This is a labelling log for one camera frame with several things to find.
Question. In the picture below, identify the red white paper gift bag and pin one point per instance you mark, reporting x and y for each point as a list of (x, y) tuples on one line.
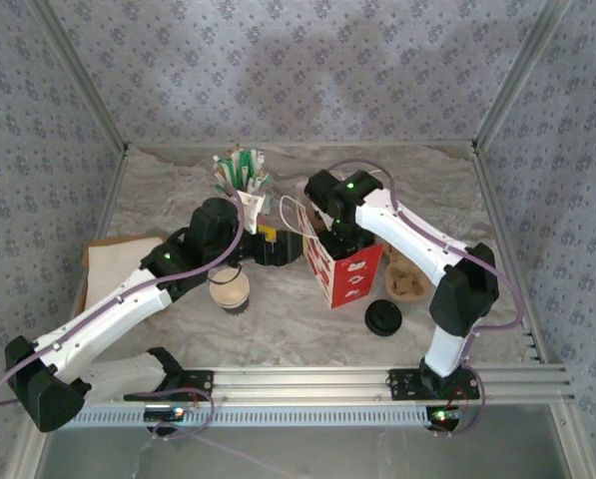
[(355, 279)]

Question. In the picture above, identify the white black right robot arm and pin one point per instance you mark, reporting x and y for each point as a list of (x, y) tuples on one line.
[(407, 229)]

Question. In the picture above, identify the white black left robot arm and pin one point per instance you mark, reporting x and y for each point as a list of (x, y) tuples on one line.
[(103, 319)]

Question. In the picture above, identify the pale brown stick packet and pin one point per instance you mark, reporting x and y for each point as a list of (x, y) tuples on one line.
[(219, 172)]

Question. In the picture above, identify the wooden stir stick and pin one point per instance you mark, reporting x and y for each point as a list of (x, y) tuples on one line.
[(237, 149)]

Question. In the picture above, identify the white paper napkin stack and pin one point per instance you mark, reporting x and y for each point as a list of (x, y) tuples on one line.
[(118, 264)]

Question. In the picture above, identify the brown pulp cup carrier stack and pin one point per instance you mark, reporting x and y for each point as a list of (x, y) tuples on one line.
[(405, 284)]

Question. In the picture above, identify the black cup lid stack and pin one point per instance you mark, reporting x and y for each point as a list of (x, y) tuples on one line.
[(384, 318)]

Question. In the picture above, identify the circuit board with LEDs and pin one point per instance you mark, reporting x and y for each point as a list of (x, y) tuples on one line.
[(442, 415), (178, 413)]

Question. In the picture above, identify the grey metal sheet panel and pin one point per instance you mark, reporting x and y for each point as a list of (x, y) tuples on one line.
[(377, 454)]

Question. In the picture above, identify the thin aluminium table edge rail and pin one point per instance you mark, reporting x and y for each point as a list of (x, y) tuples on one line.
[(427, 144)]

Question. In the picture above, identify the aluminium table side rail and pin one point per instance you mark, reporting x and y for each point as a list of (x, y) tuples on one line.
[(500, 229), (102, 229)]

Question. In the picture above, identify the wide aluminium mounting rail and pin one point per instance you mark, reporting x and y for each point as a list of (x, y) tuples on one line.
[(302, 384)]

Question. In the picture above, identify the aluminium corner post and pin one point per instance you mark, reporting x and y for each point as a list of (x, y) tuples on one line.
[(88, 80), (514, 80)]

